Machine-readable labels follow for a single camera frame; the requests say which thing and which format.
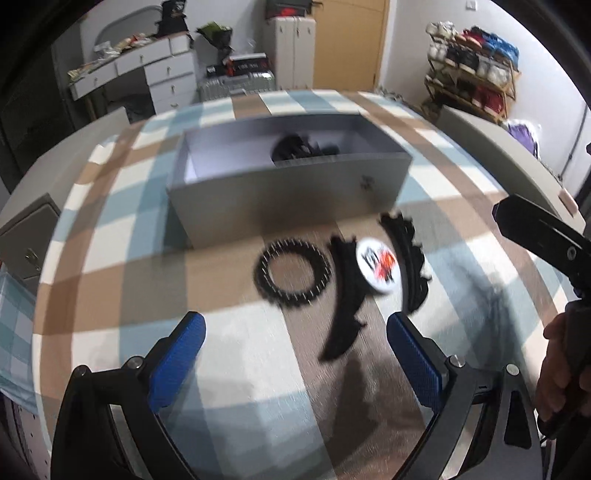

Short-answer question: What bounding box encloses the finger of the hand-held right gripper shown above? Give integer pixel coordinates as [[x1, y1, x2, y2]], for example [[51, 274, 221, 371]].
[[492, 194, 591, 296]]

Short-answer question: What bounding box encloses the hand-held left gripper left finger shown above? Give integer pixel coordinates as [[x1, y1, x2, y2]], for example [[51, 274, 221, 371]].
[[50, 311, 207, 480]]

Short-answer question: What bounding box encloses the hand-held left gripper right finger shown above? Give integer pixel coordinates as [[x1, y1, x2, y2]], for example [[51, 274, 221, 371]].
[[387, 312, 543, 480]]

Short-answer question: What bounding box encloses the black slim headband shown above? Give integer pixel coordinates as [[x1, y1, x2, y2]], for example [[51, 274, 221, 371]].
[[318, 234, 369, 363]]

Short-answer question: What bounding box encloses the black wide-toothed headband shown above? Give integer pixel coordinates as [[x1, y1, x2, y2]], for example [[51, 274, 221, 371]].
[[379, 209, 433, 315]]

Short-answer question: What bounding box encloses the white round badge red print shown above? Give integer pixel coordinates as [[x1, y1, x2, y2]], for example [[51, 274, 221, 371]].
[[355, 237, 400, 295]]

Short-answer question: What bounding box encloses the black bead bracelet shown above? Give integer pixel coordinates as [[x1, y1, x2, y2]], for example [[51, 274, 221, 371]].
[[253, 237, 332, 308]]

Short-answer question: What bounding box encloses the grey cardboard box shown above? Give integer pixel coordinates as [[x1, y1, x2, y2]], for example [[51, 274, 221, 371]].
[[165, 113, 413, 250]]

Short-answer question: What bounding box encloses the black hair claw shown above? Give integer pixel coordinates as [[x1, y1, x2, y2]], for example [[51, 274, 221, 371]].
[[271, 133, 316, 163]]

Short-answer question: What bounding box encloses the person's right hand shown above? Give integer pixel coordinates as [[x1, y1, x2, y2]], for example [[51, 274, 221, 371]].
[[534, 313, 578, 422]]

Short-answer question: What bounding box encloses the checked tablecloth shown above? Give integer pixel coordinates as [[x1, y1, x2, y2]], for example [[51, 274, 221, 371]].
[[31, 89, 579, 480]]

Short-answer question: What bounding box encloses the purple bag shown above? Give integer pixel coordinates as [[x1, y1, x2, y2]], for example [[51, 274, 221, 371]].
[[505, 119, 541, 158]]

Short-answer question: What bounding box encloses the wooden shoe rack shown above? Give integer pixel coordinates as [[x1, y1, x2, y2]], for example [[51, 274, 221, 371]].
[[422, 28, 521, 124]]

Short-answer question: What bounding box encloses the blue checked cloth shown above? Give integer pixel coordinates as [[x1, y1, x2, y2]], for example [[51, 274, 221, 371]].
[[0, 270, 38, 412]]

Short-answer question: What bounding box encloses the group of sneakers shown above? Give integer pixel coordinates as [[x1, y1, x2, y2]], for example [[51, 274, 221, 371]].
[[426, 20, 521, 112]]

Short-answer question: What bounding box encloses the grey ottoman with latch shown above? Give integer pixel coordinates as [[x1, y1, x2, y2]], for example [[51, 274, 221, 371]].
[[0, 192, 61, 282]]

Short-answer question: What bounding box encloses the dark duffel bag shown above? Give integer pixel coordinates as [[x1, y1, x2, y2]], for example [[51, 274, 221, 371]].
[[124, 92, 156, 123]]

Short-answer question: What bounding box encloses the tan wooden door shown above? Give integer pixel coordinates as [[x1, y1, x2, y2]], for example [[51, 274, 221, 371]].
[[313, 0, 391, 91]]

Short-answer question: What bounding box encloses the silver suitcase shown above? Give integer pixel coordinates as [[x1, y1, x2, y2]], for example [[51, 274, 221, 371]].
[[198, 71, 278, 101]]

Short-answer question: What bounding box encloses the white dresser desk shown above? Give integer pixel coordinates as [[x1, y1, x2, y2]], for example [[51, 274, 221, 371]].
[[69, 32, 197, 114]]

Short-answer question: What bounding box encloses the white upright suitcase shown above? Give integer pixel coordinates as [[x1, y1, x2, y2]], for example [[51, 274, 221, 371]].
[[269, 16, 317, 91]]

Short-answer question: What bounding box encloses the black shoebox red trim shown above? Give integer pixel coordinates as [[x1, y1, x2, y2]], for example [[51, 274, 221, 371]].
[[228, 52, 269, 77]]

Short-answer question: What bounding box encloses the desk clutter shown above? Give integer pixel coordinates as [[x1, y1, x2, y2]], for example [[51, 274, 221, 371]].
[[69, 34, 158, 79]]

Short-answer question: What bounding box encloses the dark wrapped bouquet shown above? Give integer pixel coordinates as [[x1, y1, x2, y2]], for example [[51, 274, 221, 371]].
[[196, 23, 236, 61]]

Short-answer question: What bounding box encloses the black and red shoebox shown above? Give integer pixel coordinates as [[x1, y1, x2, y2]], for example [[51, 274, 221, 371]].
[[265, 0, 315, 20]]

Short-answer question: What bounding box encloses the arched mirror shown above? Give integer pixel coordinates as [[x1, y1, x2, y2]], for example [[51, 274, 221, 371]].
[[80, 5, 160, 52]]

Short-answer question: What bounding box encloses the black bag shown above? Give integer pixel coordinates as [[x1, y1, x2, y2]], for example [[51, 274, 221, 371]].
[[154, 0, 190, 38]]

